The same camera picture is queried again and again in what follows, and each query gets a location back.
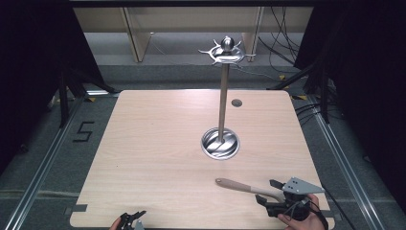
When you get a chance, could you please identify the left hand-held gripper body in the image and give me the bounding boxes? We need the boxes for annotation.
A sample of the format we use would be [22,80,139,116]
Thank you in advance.
[119,213,146,230]

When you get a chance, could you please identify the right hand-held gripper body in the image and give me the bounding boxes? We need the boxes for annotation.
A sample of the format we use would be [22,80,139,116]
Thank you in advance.
[265,176,327,222]

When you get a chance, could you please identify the wooden-handled kitchen utensil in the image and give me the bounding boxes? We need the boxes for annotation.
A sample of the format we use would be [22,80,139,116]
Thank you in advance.
[214,177,285,202]

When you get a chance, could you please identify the person's left hand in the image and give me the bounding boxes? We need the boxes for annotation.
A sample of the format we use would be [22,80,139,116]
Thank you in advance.
[108,217,123,230]

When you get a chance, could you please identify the person's right hand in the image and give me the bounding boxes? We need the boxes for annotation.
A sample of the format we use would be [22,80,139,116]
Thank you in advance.
[277,193,327,230]

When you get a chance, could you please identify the black tape strip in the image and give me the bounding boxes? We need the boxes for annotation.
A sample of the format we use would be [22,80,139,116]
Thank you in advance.
[65,203,89,216]

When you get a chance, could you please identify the steel utensil rack stand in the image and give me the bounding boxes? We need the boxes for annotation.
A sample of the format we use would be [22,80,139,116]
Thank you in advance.
[197,35,258,161]

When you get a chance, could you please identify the black metal stand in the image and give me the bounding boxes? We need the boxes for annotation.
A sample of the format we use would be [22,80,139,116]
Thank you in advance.
[267,58,331,125]
[56,61,120,129]

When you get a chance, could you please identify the black curtain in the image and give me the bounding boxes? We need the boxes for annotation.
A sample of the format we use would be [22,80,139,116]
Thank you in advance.
[292,0,406,207]
[0,0,107,175]

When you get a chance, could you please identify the light wooden furniture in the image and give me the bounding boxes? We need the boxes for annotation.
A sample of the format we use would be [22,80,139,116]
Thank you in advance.
[72,6,314,63]

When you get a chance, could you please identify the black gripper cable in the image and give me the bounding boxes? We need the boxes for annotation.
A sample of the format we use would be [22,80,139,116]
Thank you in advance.
[286,184,357,230]

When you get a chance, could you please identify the aluminium floor rail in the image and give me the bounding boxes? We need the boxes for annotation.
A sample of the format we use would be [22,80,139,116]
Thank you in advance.
[2,95,88,230]
[306,95,386,230]

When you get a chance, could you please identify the black floor cables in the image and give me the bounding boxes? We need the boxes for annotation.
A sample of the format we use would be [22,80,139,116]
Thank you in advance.
[294,101,324,127]

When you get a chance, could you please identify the thin white floor cable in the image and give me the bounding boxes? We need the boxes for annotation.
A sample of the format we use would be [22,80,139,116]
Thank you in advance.
[228,61,280,81]

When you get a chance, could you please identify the bundle of black hanging cables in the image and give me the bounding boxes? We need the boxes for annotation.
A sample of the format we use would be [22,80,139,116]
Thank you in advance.
[257,6,305,66]

